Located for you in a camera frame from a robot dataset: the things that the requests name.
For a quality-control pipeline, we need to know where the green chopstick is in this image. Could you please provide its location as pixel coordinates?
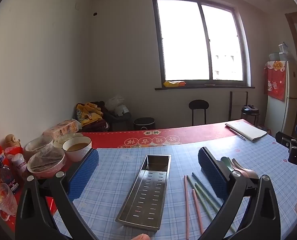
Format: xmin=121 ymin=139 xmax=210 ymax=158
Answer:
xmin=194 ymin=183 xmax=221 ymax=212
xmin=187 ymin=175 xmax=215 ymax=222

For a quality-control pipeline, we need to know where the white paper cup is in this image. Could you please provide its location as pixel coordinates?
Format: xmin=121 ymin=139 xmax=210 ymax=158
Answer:
xmin=12 ymin=153 xmax=28 ymax=173

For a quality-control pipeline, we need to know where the black round bin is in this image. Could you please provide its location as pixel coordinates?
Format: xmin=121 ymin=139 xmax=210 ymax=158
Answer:
xmin=134 ymin=117 xmax=156 ymax=131

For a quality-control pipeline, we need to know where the red printed tablecloth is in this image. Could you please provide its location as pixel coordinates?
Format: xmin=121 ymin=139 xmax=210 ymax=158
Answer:
xmin=3 ymin=119 xmax=249 ymax=233

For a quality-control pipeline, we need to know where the beige cartoon water bottle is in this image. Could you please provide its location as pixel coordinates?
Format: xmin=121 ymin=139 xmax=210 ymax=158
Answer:
xmin=4 ymin=133 xmax=23 ymax=151

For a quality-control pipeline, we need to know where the blue plaid table mat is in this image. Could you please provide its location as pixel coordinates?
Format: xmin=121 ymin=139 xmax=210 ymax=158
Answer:
xmin=52 ymin=129 xmax=297 ymax=240

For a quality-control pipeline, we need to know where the red printed hanging cloth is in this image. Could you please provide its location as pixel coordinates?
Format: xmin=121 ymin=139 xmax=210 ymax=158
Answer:
xmin=263 ymin=60 xmax=288 ymax=101

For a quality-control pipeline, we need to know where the dark red garment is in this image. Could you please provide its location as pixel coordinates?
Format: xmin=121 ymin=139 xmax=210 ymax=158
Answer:
xmin=88 ymin=119 xmax=109 ymax=132

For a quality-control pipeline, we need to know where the black round stool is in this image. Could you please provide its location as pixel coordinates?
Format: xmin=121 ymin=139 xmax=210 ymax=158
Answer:
xmin=188 ymin=99 xmax=209 ymax=126

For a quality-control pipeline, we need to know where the person's left hand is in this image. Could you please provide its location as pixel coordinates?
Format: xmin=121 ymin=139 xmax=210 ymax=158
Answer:
xmin=128 ymin=233 xmax=151 ymax=240

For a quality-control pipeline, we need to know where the large white plastic bag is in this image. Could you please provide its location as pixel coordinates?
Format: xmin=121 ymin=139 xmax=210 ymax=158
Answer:
xmin=105 ymin=95 xmax=125 ymax=112

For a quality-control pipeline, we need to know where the clear glass cup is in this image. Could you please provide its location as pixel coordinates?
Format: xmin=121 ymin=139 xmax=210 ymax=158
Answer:
xmin=0 ymin=183 xmax=18 ymax=221

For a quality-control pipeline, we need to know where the wooden door frame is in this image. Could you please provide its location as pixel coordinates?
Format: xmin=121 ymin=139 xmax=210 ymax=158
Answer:
xmin=285 ymin=11 xmax=297 ymax=138

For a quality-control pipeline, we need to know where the grey pen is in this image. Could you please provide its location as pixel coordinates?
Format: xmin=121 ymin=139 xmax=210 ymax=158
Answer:
xmin=229 ymin=128 xmax=246 ymax=141

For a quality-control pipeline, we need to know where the black metal rack frame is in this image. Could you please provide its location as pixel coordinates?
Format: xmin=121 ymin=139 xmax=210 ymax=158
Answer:
xmin=229 ymin=91 xmax=249 ymax=121

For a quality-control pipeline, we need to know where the small white plastic bag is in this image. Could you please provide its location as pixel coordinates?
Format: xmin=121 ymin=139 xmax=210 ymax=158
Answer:
xmin=114 ymin=105 xmax=129 ymax=117

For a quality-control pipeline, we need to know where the yellow and orange soft item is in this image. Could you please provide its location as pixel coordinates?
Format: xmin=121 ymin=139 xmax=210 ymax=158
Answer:
xmin=163 ymin=80 xmax=186 ymax=88

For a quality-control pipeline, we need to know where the orange tissue pack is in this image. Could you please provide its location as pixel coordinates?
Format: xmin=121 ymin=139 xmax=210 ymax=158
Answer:
xmin=43 ymin=120 xmax=82 ymax=139

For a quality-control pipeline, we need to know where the white bowl with soup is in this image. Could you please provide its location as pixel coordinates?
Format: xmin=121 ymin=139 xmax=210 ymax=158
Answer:
xmin=62 ymin=136 xmax=92 ymax=162

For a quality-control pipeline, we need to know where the tall clear plastic container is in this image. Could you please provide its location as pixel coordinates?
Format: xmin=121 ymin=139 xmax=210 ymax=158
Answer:
xmin=278 ymin=42 xmax=289 ymax=61

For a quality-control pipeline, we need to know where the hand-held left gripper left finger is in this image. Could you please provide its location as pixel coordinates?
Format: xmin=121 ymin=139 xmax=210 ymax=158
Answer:
xmin=15 ymin=148 xmax=100 ymax=240

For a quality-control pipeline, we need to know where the pink film-covered bowl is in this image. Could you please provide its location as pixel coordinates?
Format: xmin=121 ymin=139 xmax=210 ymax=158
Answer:
xmin=27 ymin=147 xmax=66 ymax=178

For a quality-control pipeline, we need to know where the dark armchair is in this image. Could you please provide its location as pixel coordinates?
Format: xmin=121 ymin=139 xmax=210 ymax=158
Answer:
xmin=76 ymin=101 xmax=132 ymax=132

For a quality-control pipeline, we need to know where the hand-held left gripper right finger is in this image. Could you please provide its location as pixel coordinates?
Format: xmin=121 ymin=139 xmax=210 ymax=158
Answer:
xmin=198 ymin=147 xmax=281 ymax=240

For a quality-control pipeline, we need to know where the green plastic spoon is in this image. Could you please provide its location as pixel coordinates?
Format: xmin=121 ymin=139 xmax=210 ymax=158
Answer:
xmin=220 ymin=156 xmax=232 ymax=170

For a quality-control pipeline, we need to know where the yellow garment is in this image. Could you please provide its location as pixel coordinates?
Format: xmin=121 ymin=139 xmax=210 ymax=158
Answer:
xmin=76 ymin=102 xmax=104 ymax=127

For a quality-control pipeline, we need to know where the perforated metal utensil tray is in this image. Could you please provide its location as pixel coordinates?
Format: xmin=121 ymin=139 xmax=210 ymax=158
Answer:
xmin=115 ymin=154 xmax=171 ymax=232

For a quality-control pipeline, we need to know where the dark framed window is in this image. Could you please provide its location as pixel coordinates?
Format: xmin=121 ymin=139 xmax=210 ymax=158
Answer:
xmin=152 ymin=0 xmax=255 ymax=91

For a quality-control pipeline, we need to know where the grey film-covered bowl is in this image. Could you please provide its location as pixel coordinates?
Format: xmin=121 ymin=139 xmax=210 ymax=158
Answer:
xmin=24 ymin=136 xmax=54 ymax=159

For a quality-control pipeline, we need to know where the black pressure cooker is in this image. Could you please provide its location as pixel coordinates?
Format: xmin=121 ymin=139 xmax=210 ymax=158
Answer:
xmin=241 ymin=104 xmax=260 ymax=125

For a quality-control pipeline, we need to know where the glass bottle blue label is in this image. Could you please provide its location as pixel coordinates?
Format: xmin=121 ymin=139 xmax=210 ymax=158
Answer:
xmin=0 ymin=155 xmax=18 ymax=193

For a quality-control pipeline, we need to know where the white notebook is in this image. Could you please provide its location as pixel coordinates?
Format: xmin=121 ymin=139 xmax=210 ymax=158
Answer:
xmin=225 ymin=120 xmax=268 ymax=142

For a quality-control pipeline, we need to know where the white film-covered bowl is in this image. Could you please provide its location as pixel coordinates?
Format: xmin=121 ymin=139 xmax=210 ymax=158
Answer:
xmin=53 ymin=133 xmax=84 ymax=148

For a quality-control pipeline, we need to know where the pink chopstick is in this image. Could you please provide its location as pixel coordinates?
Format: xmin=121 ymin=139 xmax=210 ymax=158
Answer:
xmin=192 ymin=189 xmax=204 ymax=235
xmin=184 ymin=175 xmax=190 ymax=240

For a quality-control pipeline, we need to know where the white refrigerator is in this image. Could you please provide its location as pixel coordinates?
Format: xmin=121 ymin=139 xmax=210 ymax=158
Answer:
xmin=264 ymin=60 xmax=297 ymax=137

